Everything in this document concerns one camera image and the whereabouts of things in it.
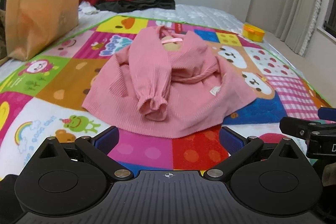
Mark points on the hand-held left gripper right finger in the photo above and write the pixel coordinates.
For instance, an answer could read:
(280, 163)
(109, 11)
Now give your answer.
(231, 138)

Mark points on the colourful cartoon printed blanket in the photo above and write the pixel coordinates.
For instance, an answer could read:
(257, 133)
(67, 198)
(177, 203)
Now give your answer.
(65, 77)

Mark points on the black garment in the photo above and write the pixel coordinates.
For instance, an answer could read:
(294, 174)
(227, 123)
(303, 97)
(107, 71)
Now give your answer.
(147, 5)

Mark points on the beige curtain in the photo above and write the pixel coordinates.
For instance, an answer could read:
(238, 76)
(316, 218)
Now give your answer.
(283, 3)

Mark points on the yellow container with orange lid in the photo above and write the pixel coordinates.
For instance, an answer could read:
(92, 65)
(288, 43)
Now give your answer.
(253, 33)

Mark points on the tan shopping bag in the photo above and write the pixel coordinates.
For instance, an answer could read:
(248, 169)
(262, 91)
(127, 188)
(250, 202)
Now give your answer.
(42, 8)

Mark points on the white cloth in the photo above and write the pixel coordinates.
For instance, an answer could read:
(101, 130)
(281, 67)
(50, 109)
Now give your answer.
(86, 8)

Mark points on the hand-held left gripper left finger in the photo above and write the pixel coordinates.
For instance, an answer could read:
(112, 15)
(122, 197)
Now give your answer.
(106, 138)

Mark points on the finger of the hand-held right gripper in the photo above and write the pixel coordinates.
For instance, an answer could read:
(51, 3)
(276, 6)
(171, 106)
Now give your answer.
(328, 113)
(296, 127)

